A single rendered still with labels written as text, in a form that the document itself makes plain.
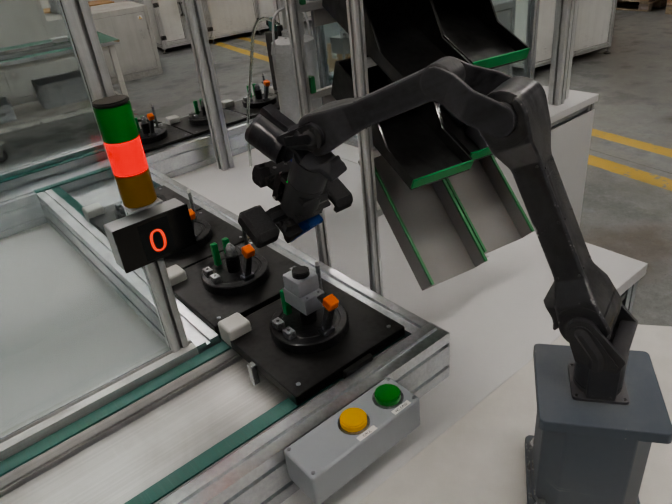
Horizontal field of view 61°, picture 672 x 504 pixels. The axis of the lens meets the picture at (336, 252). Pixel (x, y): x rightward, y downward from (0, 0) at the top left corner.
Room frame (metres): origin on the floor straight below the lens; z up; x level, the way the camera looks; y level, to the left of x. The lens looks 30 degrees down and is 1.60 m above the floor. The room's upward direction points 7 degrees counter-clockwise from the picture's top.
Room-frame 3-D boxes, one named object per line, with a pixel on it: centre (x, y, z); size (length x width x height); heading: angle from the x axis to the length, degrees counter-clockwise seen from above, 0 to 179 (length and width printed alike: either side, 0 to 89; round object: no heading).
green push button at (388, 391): (0.65, -0.05, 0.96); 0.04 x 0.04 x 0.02
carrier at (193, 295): (1.03, 0.21, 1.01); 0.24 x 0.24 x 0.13; 37
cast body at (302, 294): (0.84, 0.07, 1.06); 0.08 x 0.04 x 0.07; 37
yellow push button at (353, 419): (0.60, 0.00, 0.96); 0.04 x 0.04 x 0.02
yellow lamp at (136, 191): (0.81, 0.29, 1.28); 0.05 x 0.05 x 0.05
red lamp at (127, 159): (0.81, 0.29, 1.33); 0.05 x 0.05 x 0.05
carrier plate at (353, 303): (0.83, 0.06, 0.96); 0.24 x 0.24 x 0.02; 37
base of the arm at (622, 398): (0.53, -0.31, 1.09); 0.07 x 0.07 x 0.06; 73
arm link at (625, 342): (0.53, -0.30, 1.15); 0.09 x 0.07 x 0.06; 144
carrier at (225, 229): (1.23, 0.36, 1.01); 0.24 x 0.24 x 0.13; 37
